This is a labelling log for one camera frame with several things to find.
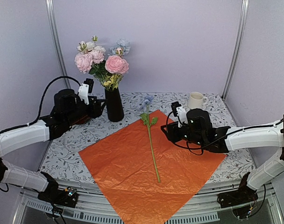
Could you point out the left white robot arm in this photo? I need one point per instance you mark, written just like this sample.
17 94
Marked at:
17 138

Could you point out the white ceramic mug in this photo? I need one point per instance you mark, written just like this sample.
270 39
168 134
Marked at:
196 100

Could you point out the aluminium front rail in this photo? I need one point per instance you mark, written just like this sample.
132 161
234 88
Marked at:
93 208

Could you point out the pale blue poppy stem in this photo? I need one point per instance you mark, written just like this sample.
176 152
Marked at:
149 122

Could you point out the white artificial flower stem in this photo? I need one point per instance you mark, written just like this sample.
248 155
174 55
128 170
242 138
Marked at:
86 47

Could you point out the large pink rose stem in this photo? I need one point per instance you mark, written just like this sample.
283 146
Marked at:
92 62

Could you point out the yellow artificial flower sprig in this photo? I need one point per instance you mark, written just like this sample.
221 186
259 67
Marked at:
110 83

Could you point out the orange yellow wrapping paper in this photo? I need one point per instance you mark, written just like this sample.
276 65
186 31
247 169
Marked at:
121 165

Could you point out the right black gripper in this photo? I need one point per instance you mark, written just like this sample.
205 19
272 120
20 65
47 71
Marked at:
172 135

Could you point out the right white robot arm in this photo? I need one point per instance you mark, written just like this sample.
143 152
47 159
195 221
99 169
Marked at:
265 136

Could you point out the right aluminium frame post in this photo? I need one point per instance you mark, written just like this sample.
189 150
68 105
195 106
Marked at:
237 47

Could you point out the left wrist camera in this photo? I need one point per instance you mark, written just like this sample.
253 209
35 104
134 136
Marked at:
84 90

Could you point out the aluminium frame post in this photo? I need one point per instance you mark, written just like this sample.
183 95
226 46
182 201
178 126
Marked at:
237 47
56 41

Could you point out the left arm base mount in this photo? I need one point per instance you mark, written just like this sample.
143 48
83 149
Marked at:
67 197

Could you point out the tall black vase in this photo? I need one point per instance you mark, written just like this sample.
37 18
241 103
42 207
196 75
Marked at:
114 106

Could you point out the red round coaster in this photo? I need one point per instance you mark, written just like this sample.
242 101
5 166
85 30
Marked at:
82 121

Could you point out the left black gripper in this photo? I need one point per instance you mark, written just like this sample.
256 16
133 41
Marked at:
96 110

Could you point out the left aluminium frame post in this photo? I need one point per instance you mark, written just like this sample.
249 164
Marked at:
56 41

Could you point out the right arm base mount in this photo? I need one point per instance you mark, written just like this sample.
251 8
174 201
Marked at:
243 194

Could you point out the blue artificial flower stem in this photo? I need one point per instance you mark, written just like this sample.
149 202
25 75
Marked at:
121 48

